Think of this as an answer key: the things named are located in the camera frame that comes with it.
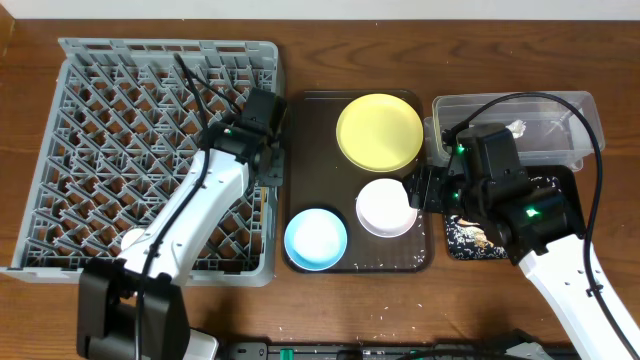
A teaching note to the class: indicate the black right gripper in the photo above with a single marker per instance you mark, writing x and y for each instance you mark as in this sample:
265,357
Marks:
426,188

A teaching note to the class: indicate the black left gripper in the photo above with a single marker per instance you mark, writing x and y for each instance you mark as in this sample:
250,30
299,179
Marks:
272,166

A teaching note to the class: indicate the pink bowl with rice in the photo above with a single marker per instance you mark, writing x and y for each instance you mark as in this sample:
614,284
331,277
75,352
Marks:
383,209

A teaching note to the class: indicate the yellow round plate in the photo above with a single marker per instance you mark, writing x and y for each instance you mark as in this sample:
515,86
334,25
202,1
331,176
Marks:
379,132

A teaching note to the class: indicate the blue bowl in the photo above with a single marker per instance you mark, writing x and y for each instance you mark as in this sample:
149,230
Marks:
315,239

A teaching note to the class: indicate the white tissue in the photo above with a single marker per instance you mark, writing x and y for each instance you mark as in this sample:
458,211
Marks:
517,128

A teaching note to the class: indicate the white cup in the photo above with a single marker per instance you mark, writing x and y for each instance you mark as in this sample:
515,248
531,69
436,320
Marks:
130,237

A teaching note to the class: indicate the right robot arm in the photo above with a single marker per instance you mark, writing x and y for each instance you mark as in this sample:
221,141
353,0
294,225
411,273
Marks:
541,231

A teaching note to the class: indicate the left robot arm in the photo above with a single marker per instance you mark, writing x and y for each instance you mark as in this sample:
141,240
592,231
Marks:
133,307

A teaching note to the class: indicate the rice and nutshell waste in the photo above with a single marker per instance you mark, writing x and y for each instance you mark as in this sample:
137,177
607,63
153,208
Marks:
468,241

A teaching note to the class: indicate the black waste bin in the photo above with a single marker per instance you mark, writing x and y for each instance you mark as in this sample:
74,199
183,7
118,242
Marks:
567,186

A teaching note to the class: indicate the clear plastic waste bin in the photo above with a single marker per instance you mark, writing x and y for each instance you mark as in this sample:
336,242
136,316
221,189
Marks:
553,136

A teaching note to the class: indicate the dark brown serving tray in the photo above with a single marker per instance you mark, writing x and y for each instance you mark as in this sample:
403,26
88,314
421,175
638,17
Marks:
318,175

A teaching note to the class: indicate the grey plastic dish rack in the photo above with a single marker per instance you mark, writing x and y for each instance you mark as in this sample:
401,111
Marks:
119,139

